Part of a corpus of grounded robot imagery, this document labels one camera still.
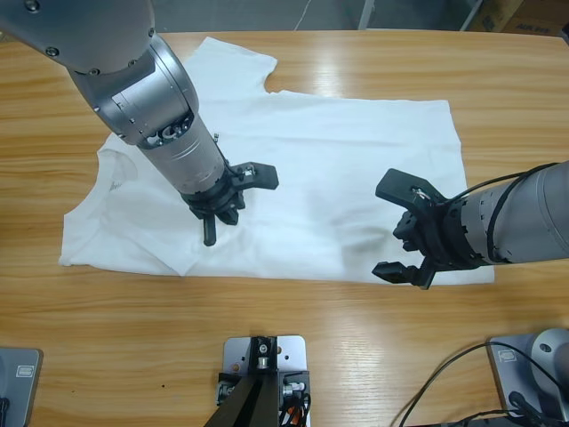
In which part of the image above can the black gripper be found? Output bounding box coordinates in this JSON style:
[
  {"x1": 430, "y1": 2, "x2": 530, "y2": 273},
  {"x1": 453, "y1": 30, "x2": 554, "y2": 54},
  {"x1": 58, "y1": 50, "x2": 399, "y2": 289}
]
[
  {"x1": 180, "y1": 162, "x2": 248, "y2": 247},
  {"x1": 372, "y1": 199, "x2": 484, "y2": 291}
]

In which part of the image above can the white t-shirt with black logo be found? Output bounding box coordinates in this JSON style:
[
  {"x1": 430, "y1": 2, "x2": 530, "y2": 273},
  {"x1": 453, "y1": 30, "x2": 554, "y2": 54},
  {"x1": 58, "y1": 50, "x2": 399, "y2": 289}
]
[{"x1": 58, "y1": 36, "x2": 496, "y2": 284}]

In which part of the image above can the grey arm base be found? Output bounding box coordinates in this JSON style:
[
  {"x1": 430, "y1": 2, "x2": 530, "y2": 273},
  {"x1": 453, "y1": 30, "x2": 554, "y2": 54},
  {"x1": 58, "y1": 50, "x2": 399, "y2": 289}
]
[
  {"x1": 486, "y1": 327, "x2": 569, "y2": 422},
  {"x1": 0, "y1": 348, "x2": 44, "y2": 427}
]

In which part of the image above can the tan cardboard box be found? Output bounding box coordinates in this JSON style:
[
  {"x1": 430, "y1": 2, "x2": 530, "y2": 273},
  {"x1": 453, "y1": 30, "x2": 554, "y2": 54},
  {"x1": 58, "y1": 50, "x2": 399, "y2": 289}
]
[{"x1": 470, "y1": 0, "x2": 525, "y2": 33}]

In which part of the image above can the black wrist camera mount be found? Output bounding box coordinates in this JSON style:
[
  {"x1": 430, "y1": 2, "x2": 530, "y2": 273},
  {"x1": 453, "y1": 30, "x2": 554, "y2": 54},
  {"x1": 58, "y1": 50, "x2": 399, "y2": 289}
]
[
  {"x1": 375, "y1": 168, "x2": 448, "y2": 214},
  {"x1": 228, "y1": 163, "x2": 280, "y2": 191}
]

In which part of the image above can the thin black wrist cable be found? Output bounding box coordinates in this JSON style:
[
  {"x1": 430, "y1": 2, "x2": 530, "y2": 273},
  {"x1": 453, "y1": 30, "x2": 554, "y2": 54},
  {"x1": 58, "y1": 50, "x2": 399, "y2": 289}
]
[{"x1": 453, "y1": 162, "x2": 561, "y2": 263}]

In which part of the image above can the long black base cable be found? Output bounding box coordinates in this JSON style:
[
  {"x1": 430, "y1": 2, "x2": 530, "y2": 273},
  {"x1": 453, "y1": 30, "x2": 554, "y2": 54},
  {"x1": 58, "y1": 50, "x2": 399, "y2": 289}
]
[{"x1": 397, "y1": 340, "x2": 569, "y2": 427}]

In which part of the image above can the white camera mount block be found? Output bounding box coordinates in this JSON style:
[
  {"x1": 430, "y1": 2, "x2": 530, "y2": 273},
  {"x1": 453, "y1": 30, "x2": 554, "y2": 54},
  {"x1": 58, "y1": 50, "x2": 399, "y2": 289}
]
[{"x1": 221, "y1": 335, "x2": 311, "y2": 427}]

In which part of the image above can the dark camera post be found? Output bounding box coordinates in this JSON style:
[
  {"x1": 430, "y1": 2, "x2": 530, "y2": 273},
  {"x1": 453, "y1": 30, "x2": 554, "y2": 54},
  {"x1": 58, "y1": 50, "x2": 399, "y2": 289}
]
[{"x1": 207, "y1": 335, "x2": 285, "y2": 427}]

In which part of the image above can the black plug with cable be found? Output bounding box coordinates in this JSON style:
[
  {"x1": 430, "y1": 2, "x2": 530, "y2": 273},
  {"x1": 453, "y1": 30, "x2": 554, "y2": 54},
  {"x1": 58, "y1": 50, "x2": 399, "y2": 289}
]
[{"x1": 508, "y1": 390, "x2": 550, "y2": 422}]

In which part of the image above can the thin white floor cable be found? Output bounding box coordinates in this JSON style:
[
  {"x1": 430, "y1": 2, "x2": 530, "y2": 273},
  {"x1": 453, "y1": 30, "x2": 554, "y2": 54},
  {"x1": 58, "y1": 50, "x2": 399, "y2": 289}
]
[{"x1": 295, "y1": 0, "x2": 313, "y2": 30}]

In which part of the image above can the white metal frame leg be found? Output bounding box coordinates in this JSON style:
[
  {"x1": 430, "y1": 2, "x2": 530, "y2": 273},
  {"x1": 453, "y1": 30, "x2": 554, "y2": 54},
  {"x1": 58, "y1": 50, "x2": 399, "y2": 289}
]
[
  {"x1": 357, "y1": 0, "x2": 379, "y2": 30},
  {"x1": 460, "y1": 0, "x2": 485, "y2": 32}
]

